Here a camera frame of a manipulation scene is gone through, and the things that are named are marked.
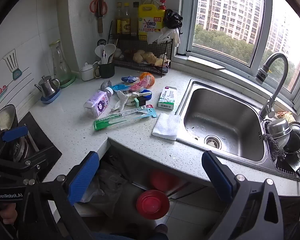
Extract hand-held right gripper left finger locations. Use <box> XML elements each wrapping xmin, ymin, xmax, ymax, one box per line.
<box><xmin>15</xmin><ymin>151</ymin><xmax>100</xmax><ymax>240</ymax></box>

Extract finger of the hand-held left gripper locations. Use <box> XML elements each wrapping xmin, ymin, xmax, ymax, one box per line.
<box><xmin>0</xmin><ymin>152</ymin><xmax>49</xmax><ymax>179</ymax></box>
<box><xmin>0</xmin><ymin>126</ymin><xmax>28</xmax><ymax>155</ymax></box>

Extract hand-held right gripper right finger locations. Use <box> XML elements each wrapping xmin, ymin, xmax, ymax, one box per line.
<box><xmin>201</xmin><ymin>151</ymin><xmax>285</xmax><ymax>240</ymax></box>

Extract red bowl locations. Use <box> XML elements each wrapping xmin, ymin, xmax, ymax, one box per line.
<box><xmin>136</xmin><ymin>189</ymin><xmax>170</xmax><ymax>221</ymax></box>

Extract green power plug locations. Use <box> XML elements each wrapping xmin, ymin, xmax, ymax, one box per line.
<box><xmin>134</xmin><ymin>95</ymin><xmax>154</xmax><ymax>108</ymax></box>

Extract person's left hand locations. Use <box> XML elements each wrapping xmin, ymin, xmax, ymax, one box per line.
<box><xmin>0</xmin><ymin>202</ymin><xmax>18</xmax><ymax>226</ymax></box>

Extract steel wok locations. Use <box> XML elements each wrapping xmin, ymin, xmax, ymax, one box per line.
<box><xmin>0</xmin><ymin>104</ymin><xmax>19</xmax><ymax>135</ymax></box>

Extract grey plastic bag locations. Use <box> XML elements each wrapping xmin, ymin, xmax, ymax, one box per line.
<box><xmin>80</xmin><ymin>169</ymin><xmax>130</xmax><ymax>213</ymax></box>

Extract blue saucer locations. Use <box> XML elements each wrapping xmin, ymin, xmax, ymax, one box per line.
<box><xmin>40</xmin><ymin>88</ymin><xmax>62</xmax><ymax>104</ymax></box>

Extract metal cabinet door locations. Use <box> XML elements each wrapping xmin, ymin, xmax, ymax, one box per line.
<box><xmin>107</xmin><ymin>140</ymin><xmax>210</xmax><ymax>200</ymax></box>

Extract stainless steel sink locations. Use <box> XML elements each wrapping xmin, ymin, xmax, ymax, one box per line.
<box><xmin>175</xmin><ymin>79</ymin><xmax>300</xmax><ymax>182</ymax></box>

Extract green toothbrush package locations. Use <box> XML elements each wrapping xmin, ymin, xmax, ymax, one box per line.
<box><xmin>94</xmin><ymin>105</ymin><xmax>157</xmax><ymax>131</ymax></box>

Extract steel wool scrubber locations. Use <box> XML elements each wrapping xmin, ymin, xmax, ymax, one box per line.
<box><xmin>261</xmin><ymin>133</ymin><xmax>287</xmax><ymax>160</ymax></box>

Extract white dishcloth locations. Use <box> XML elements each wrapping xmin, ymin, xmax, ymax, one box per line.
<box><xmin>152</xmin><ymin>112</ymin><xmax>181</xmax><ymax>141</ymax></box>

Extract purple label plastic bottle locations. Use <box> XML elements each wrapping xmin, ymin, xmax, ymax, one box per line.
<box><xmin>84</xmin><ymin>87</ymin><xmax>114</xmax><ymax>120</ymax></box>

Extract person's foot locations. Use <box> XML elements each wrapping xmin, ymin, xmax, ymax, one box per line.
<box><xmin>154</xmin><ymin>224</ymin><xmax>169</xmax><ymax>235</ymax></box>

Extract green tray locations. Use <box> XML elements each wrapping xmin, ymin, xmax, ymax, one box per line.
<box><xmin>59</xmin><ymin>76</ymin><xmax>77</xmax><ymax>88</ymax></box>

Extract steel bowl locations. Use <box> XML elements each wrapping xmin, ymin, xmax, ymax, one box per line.
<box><xmin>266</xmin><ymin>118</ymin><xmax>292</xmax><ymax>140</ymax></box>

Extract kitchen cleaver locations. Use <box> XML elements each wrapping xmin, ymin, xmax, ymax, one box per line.
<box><xmin>285</xmin><ymin>155</ymin><xmax>300</xmax><ymax>183</ymax></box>

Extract glass carafe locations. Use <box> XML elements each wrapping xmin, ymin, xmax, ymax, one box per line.
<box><xmin>49</xmin><ymin>40</ymin><xmax>72</xmax><ymax>85</ymax></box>

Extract white disposable glove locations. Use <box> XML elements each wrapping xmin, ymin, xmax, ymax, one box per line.
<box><xmin>111</xmin><ymin>90</ymin><xmax>152</xmax><ymax>112</ymax></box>

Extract stack of steel bowls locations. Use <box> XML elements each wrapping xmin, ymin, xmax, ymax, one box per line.
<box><xmin>284</xmin><ymin>121</ymin><xmax>300</xmax><ymax>153</ymax></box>

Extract yellow rag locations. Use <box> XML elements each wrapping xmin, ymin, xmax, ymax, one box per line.
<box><xmin>276</xmin><ymin>111</ymin><xmax>297</xmax><ymax>122</ymax></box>

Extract white green medicine box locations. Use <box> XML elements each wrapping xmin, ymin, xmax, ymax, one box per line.
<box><xmin>157</xmin><ymin>85</ymin><xmax>177</xmax><ymax>110</ymax></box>

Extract white lidded jar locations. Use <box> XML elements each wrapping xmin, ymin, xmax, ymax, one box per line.
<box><xmin>80</xmin><ymin>62</ymin><xmax>98</xmax><ymax>81</ymax></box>

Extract teal plastic package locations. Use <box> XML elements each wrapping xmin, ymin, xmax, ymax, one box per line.
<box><xmin>110</xmin><ymin>84</ymin><xmax>132</xmax><ymax>92</ymax></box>

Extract pink plastic package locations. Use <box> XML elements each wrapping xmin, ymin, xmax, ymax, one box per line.
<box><xmin>126</xmin><ymin>76</ymin><xmax>150</xmax><ymax>93</ymax></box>

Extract dark utensil cup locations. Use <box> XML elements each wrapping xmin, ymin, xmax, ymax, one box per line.
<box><xmin>94</xmin><ymin>60</ymin><xmax>115</xmax><ymax>79</ymax></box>

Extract steel faucet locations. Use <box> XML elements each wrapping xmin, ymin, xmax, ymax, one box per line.
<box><xmin>255</xmin><ymin>52</ymin><xmax>289</xmax><ymax>119</ymax></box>

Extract white spoon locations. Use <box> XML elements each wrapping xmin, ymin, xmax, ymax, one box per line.
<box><xmin>95</xmin><ymin>45</ymin><xmax>105</xmax><ymax>64</ymax></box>

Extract orange plastic jar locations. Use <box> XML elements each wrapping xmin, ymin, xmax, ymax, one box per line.
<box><xmin>139</xmin><ymin>72</ymin><xmax>155</xmax><ymax>88</ymax></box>

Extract white rice paddle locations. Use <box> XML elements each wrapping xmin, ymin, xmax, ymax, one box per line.
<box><xmin>104</xmin><ymin>44</ymin><xmax>116</xmax><ymax>64</ymax></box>

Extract large ginger root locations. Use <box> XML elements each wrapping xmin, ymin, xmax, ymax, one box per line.
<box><xmin>142</xmin><ymin>52</ymin><xmax>163</xmax><ymax>67</ymax></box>

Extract yellow label oil bottle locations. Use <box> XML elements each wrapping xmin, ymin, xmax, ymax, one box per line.
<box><xmin>114</xmin><ymin>2</ymin><xmax>123</xmax><ymax>35</ymax></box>

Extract white plastic bags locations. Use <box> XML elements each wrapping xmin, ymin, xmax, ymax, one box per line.
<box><xmin>147</xmin><ymin>27</ymin><xmax>180</xmax><ymax>48</ymax></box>

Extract amber vinegar bottle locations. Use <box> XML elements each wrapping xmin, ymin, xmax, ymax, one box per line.
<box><xmin>122</xmin><ymin>2</ymin><xmax>131</xmax><ymax>35</ymax></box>

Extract black plastic bag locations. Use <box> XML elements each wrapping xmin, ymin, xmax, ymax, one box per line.
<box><xmin>163</xmin><ymin>9</ymin><xmax>183</xmax><ymax>30</ymax></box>

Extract yellow detergent jug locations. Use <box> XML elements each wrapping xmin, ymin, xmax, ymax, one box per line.
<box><xmin>138</xmin><ymin>0</ymin><xmax>167</xmax><ymax>33</ymax></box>

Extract wooden handled knife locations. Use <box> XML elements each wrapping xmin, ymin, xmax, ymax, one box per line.
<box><xmin>97</xmin><ymin>12</ymin><xmax>104</xmax><ymax>33</ymax></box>

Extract black wire rack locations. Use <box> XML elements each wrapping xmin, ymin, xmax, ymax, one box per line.
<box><xmin>107</xmin><ymin>20</ymin><xmax>174</xmax><ymax>78</ymax></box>

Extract window frame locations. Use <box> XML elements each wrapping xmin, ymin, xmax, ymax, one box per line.
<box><xmin>180</xmin><ymin>0</ymin><xmax>300</xmax><ymax>110</ymax></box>

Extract red handled scissors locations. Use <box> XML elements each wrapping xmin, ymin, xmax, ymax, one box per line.
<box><xmin>89</xmin><ymin>0</ymin><xmax>108</xmax><ymax>18</ymax></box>

